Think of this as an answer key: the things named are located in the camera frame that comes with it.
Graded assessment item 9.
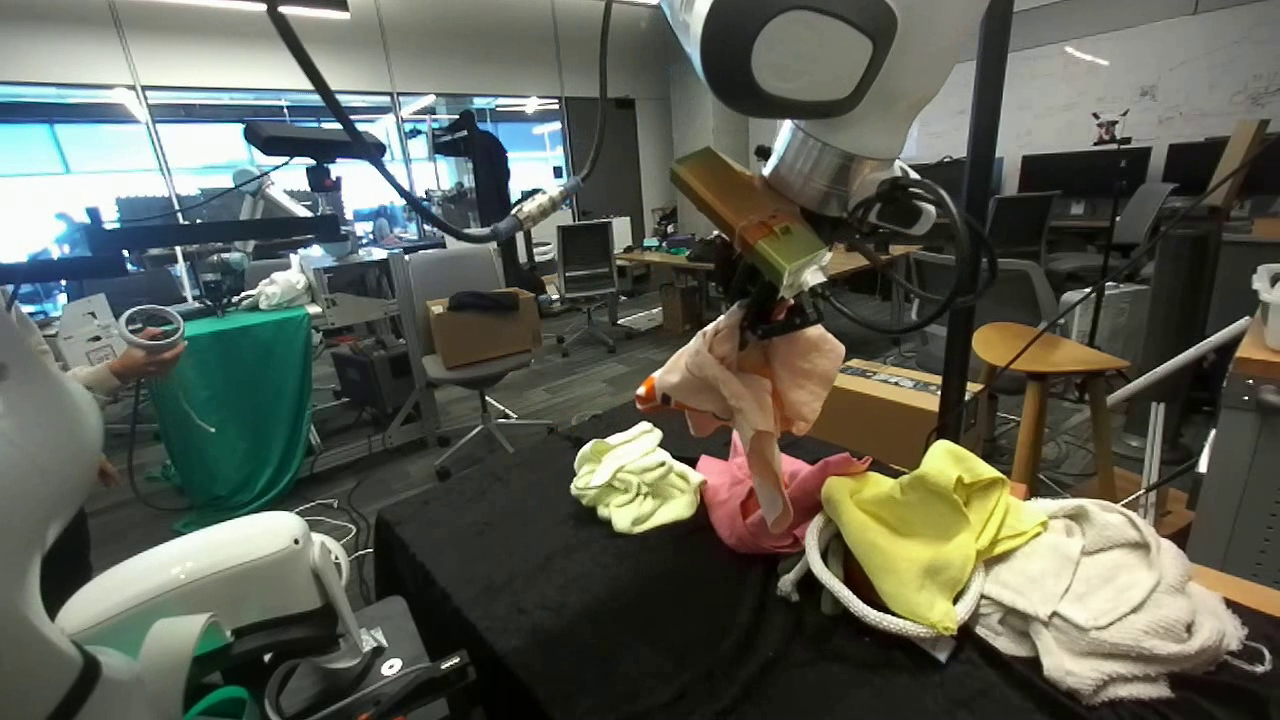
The black computer monitor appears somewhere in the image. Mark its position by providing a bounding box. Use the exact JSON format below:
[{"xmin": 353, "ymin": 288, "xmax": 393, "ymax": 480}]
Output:
[
  {"xmin": 917, "ymin": 157, "xmax": 1008, "ymax": 209},
  {"xmin": 1159, "ymin": 134, "xmax": 1280, "ymax": 205},
  {"xmin": 1017, "ymin": 143, "xmax": 1156, "ymax": 209}
]

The teal green sheet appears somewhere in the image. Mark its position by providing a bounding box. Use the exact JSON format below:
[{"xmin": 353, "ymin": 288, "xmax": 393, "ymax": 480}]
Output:
[{"xmin": 124, "ymin": 612, "xmax": 265, "ymax": 720}]

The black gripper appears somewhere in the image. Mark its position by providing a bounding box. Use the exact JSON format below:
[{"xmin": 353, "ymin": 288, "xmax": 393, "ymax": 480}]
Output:
[{"xmin": 713, "ymin": 237, "xmax": 822, "ymax": 343}]

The white VR controller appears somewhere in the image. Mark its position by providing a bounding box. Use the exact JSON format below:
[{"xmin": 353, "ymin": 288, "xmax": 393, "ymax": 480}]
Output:
[{"xmin": 116, "ymin": 300, "xmax": 193, "ymax": 357}]

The white hose ring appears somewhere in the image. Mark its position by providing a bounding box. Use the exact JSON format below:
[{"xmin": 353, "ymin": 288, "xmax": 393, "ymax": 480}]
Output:
[{"xmin": 777, "ymin": 514, "xmax": 989, "ymax": 650}]

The small black wall gadget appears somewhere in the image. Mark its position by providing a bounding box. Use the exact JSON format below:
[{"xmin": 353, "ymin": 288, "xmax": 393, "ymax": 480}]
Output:
[{"xmin": 1087, "ymin": 109, "xmax": 1138, "ymax": 153}]

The white base cable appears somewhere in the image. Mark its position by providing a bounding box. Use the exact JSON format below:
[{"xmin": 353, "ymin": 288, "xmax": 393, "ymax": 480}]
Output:
[{"xmin": 307, "ymin": 528, "xmax": 393, "ymax": 671}]

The person in beige hoodie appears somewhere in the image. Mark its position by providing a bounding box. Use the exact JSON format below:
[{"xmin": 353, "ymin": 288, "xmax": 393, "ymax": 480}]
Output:
[{"xmin": 72, "ymin": 337, "xmax": 193, "ymax": 404}]

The large white terry towel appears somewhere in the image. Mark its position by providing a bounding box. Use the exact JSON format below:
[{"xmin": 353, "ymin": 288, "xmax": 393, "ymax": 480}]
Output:
[{"xmin": 972, "ymin": 498, "xmax": 1278, "ymax": 708}]

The light green cloth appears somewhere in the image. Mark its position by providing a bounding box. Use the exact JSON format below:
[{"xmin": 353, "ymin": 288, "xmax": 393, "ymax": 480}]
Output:
[{"xmin": 568, "ymin": 419, "xmax": 708, "ymax": 541}]

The black table cloth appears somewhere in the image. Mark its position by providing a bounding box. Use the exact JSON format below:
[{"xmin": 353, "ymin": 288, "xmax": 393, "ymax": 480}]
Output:
[{"xmin": 371, "ymin": 404, "xmax": 1280, "ymax": 720}]

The pink cloth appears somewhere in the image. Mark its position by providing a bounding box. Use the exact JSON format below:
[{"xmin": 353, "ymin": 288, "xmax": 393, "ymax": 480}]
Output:
[{"xmin": 693, "ymin": 446, "xmax": 877, "ymax": 561}]

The small brown carton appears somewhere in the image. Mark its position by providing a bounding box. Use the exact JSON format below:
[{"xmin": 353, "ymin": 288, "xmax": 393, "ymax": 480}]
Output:
[{"xmin": 423, "ymin": 284, "xmax": 545, "ymax": 374}]

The peach cloth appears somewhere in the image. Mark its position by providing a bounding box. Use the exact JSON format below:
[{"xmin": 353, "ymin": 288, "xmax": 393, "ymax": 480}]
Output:
[{"xmin": 632, "ymin": 300, "xmax": 853, "ymax": 537}]

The multicolour wrist camera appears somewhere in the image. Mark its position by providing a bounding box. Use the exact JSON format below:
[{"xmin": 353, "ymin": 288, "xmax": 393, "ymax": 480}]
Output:
[{"xmin": 667, "ymin": 143, "xmax": 837, "ymax": 300}]

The grey workbench wooden top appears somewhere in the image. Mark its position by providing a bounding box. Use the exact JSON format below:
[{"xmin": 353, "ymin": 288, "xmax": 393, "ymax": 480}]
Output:
[{"xmin": 1185, "ymin": 315, "xmax": 1280, "ymax": 592}]

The black utility cart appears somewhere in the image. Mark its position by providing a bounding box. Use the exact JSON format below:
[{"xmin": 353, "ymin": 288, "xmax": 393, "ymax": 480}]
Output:
[{"xmin": 312, "ymin": 250, "xmax": 422, "ymax": 446}]

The person's right hand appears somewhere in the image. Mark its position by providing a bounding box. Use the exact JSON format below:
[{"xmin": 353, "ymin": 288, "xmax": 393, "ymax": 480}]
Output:
[{"xmin": 111, "ymin": 339, "xmax": 189, "ymax": 384}]

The tan wooden plank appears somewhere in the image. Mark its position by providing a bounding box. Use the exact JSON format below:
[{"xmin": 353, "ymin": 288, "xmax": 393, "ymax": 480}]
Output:
[{"xmin": 1202, "ymin": 115, "xmax": 1273, "ymax": 215}]

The black vertical pole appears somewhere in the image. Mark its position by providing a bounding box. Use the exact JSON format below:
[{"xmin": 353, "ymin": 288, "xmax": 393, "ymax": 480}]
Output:
[{"xmin": 853, "ymin": 0, "xmax": 1034, "ymax": 528}]

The grey swivel chair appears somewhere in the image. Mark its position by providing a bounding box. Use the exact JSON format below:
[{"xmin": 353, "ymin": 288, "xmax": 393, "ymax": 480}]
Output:
[{"xmin": 934, "ymin": 192, "xmax": 1067, "ymax": 374}]

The white metal rail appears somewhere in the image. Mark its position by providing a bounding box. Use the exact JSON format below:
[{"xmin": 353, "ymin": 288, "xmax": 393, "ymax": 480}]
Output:
[{"xmin": 1100, "ymin": 311, "xmax": 1260, "ymax": 528}]

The wooden stool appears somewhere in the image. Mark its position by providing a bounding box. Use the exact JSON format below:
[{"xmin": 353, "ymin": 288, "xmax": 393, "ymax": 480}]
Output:
[{"xmin": 967, "ymin": 320, "xmax": 1138, "ymax": 528}]

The brown cardboard box black tape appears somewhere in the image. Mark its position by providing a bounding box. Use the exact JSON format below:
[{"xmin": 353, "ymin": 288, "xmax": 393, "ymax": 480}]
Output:
[{"xmin": 809, "ymin": 357, "xmax": 994, "ymax": 473}]

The yellow cloth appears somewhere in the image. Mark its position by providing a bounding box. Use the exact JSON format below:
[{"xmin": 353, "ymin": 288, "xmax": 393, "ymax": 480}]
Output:
[{"xmin": 818, "ymin": 435, "xmax": 1053, "ymax": 639}]

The whiteboard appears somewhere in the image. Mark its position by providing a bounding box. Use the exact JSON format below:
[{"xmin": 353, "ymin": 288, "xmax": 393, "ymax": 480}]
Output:
[{"xmin": 906, "ymin": 11, "xmax": 1280, "ymax": 172}]

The black clamp bracket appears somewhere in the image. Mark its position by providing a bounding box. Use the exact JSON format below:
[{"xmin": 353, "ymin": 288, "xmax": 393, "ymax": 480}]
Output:
[{"xmin": 258, "ymin": 592, "xmax": 479, "ymax": 720}]

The grey office chair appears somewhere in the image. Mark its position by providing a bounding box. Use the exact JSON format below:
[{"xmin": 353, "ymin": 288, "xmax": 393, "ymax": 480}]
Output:
[{"xmin": 390, "ymin": 244, "xmax": 556, "ymax": 463}]

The black bar-shaped camera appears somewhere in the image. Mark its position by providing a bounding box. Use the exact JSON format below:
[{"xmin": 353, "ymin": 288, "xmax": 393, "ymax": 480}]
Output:
[{"xmin": 242, "ymin": 115, "xmax": 393, "ymax": 205}]

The white crumpled bag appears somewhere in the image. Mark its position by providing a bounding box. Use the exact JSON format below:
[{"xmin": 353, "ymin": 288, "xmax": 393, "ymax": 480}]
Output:
[{"xmin": 237, "ymin": 255, "xmax": 315, "ymax": 315}]

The black mesh chair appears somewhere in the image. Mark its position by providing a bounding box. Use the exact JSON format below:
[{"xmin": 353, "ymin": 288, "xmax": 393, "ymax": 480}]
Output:
[{"xmin": 554, "ymin": 215, "xmax": 629, "ymax": 359}]

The green fabric drape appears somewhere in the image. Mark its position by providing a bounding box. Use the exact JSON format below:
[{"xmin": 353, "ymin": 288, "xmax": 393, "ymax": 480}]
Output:
[{"xmin": 135, "ymin": 303, "xmax": 322, "ymax": 528}]

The black draped stand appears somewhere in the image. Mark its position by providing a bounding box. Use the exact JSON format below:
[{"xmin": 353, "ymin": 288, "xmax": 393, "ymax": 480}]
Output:
[{"xmin": 433, "ymin": 111, "xmax": 527, "ymax": 294}]

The white dotted panel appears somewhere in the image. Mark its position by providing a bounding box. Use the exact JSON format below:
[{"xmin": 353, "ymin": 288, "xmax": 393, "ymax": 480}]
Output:
[{"xmin": 54, "ymin": 294, "xmax": 132, "ymax": 377}]

